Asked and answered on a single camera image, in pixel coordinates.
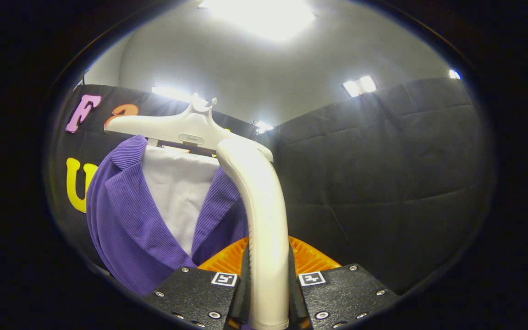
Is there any white garment steamer handle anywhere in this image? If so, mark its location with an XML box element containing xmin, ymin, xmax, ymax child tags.
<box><xmin>216</xmin><ymin>137</ymin><xmax>291</xmax><ymax>330</ymax></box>

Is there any white shirt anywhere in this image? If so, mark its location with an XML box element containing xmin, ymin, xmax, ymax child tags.
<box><xmin>143</xmin><ymin>144</ymin><xmax>221</xmax><ymax>257</ymax></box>

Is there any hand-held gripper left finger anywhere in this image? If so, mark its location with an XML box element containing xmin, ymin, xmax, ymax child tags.
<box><xmin>144</xmin><ymin>236</ymin><xmax>252</xmax><ymax>330</ymax></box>

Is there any purple corduroy jacket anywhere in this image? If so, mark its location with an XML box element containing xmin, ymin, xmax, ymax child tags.
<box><xmin>85</xmin><ymin>134</ymin><xmax>250</xmax><ymax>297</ymax></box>

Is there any double ceiling light panel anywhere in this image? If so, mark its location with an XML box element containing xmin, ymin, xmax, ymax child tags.
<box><xmin>343</xmin><ymin>76</ymin><xmax>377</xmax><ymax>97</ymax></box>

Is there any large ceiling light panel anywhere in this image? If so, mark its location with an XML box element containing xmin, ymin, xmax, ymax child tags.
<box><xmin>200</xmin><ymin>0</ymin><xmax>316</xmax><ymax>42</ymax></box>

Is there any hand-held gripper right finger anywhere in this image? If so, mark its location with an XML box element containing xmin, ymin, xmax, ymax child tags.
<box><xmin>288</xmin><ymin>236</ymin><xmax>400</xmax><ymax>330</ymax></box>

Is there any black backdrop cloth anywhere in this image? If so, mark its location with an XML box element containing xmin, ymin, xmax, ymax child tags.
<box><xmin>46</xmin><ymin>77</ymin><xmax>494</xmax><ymax>296</ymax></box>

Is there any white plastic clothes hanger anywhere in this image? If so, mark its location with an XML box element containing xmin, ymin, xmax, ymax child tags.
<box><xmin>104</xmin><ymin>94</ymin><xmax>274</xmax><ymax>162</ymax></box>

